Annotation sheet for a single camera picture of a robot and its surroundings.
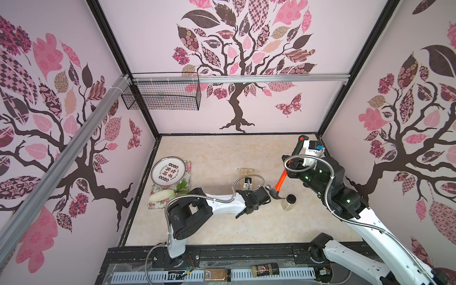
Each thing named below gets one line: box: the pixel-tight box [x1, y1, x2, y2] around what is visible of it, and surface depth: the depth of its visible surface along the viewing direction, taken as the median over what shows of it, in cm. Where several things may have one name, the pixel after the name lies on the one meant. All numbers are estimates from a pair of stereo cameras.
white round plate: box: [150, 156, 186, 187], surface depth 102 cm
